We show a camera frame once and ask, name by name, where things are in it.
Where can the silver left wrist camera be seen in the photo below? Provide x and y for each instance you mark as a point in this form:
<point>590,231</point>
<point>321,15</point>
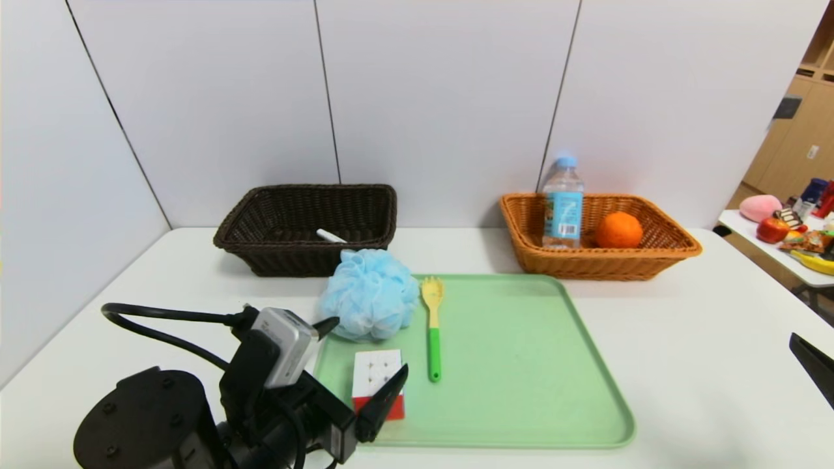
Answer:
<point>287,345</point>

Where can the light blue bath loofah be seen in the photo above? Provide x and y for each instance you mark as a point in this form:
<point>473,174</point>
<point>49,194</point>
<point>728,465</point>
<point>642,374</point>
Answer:
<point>368,296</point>

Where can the brown white chocolate cake toy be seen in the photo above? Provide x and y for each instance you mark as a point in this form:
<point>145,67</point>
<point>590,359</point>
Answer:
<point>790,218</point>

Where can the black table corner cap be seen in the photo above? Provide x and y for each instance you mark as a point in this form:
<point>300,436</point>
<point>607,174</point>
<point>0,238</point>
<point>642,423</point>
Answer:
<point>722,230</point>

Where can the clear water bottle blue label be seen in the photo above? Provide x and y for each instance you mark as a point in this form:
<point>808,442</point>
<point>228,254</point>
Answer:
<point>563,208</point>

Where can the light wooden cabinet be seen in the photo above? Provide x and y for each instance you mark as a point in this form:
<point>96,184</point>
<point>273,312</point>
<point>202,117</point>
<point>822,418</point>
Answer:
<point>795,150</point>

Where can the orange snack packet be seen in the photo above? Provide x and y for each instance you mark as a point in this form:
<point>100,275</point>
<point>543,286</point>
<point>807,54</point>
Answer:
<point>811,241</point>

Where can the red apple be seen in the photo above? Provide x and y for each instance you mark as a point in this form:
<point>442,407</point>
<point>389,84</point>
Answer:
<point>773,230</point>

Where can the orange wicker basket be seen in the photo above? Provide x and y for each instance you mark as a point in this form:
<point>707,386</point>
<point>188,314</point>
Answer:
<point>606,264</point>

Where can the multicolour puzzle cube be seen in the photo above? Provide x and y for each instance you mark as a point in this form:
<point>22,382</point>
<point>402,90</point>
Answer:
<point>378,371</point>

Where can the pink peach toy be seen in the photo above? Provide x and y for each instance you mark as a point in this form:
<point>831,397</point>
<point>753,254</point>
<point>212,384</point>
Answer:
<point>760,207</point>

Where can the light green plastic tray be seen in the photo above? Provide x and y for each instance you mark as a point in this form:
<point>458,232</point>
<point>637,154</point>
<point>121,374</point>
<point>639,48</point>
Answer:
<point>521,378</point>

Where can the white side table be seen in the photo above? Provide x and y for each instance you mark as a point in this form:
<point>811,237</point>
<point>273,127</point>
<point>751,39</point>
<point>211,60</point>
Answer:
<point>769,257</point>

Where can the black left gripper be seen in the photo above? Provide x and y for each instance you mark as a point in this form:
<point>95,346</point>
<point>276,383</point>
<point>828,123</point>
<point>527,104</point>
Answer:
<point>340,425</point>

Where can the yellow banana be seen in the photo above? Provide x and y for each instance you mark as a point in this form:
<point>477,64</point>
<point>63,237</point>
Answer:
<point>818,264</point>

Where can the grey box on cabinet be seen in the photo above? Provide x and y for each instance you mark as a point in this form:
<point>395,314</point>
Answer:
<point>788,107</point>

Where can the red drink can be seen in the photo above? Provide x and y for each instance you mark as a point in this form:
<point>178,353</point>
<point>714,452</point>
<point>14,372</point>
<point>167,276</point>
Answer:
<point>826,198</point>

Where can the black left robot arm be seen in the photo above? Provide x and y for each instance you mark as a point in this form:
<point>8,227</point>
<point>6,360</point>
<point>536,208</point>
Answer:
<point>150,423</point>

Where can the white marker pen black tip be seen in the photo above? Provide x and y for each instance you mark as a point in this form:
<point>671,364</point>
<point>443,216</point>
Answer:
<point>331,236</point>

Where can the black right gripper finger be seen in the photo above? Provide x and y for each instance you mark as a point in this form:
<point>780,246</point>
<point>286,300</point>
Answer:
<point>814,365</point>

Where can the blue and white can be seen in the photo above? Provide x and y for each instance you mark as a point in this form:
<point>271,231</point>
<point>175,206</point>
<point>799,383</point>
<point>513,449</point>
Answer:
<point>814,190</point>

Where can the dark brown wicker basket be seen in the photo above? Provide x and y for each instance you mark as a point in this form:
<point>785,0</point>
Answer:
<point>287,215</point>

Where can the orange fruit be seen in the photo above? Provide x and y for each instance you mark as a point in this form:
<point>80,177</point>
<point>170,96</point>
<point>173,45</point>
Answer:
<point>619,230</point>

